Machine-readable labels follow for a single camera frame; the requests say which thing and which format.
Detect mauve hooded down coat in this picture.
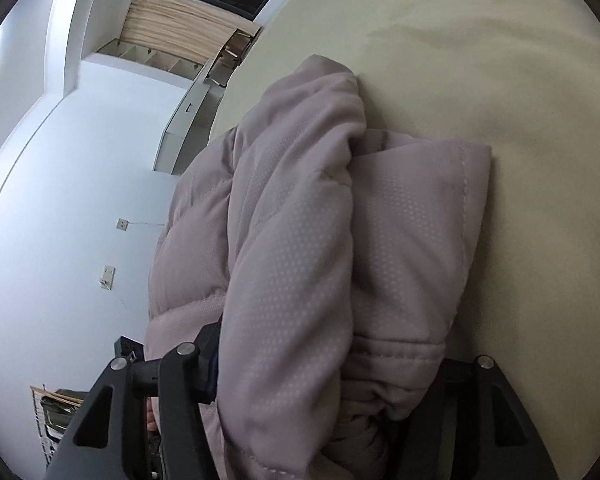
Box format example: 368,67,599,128
145,55,492,479

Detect wall light switch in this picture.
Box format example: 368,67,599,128
99,264,116,290

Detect wall power socket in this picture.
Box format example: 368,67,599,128
117,218,129,231

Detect white wall-mounted desk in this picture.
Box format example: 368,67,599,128
154,61,218,176

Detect small folding table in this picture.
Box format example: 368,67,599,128
204,29,258,88

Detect left built-in shelf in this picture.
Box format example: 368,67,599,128
98,39,202,80

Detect olive green bed sheet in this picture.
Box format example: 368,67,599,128
212,0,600,479

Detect left beige curtain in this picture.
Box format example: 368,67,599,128
119,0,261,63

